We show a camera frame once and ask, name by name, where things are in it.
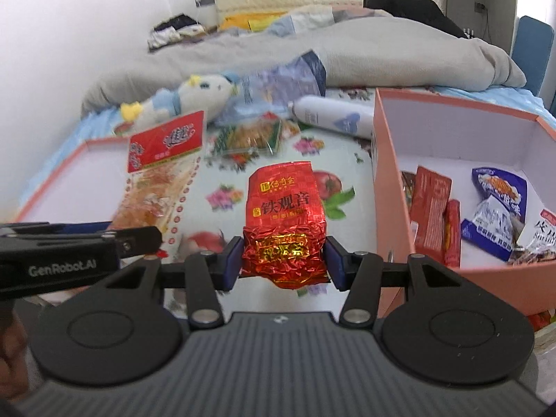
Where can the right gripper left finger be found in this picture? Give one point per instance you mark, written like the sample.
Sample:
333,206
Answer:
206,274

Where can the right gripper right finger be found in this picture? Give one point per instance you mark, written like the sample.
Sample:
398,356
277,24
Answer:
359,274

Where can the red foil tea packet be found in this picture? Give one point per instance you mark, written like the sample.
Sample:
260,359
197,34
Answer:
285,226

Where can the spicy strips clear packet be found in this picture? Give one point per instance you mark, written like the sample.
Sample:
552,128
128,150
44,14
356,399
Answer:
408,187

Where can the red sausage stick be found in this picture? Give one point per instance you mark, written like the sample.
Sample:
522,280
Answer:
452,234

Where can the red snack packet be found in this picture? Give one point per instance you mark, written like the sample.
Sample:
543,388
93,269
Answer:
430,199

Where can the red header snack bag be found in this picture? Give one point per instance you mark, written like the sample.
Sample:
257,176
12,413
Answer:
161,163

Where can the clear grey snack packet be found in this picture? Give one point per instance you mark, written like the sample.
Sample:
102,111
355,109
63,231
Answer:
490,229

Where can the blue shredded snack packet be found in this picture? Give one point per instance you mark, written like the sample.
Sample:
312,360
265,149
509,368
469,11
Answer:
508,188

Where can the dark plum snack bag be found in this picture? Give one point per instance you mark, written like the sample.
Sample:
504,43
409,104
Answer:
536,242

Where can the person left hand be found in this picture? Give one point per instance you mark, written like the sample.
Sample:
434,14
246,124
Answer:
14,374

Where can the fruit print sheet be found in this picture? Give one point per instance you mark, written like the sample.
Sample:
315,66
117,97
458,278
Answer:
343,169

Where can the pink box lid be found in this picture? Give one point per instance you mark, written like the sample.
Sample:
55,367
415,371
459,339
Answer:
90,186

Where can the green edged spicy snack pack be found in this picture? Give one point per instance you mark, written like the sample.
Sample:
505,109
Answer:
257,137

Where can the pink cardboard box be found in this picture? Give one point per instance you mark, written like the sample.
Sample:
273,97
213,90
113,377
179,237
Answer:
453,136

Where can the white spray bottle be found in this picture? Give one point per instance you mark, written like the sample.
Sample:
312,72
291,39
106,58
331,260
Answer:
334,115

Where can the white blue plush toy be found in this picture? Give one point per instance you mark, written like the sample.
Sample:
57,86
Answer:
208,93

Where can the purple tissue pack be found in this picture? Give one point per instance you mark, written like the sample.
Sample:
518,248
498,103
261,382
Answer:
272,89

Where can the grey blanket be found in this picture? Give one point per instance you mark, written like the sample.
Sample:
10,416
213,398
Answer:
361,52

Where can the light blue bed sheet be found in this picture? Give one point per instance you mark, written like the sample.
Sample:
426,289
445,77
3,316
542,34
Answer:
516,98

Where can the yellow pillow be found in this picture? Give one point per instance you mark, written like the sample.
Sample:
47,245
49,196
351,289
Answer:
250,21

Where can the patterned quilt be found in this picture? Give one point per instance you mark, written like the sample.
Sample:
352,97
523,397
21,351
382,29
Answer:
312,17

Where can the black clothing pile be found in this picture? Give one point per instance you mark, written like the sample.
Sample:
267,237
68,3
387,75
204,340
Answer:
426,12

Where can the blue chair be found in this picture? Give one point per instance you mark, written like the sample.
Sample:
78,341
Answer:
531,51

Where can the clothes pile by wall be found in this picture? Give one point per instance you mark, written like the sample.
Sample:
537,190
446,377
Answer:
178,29

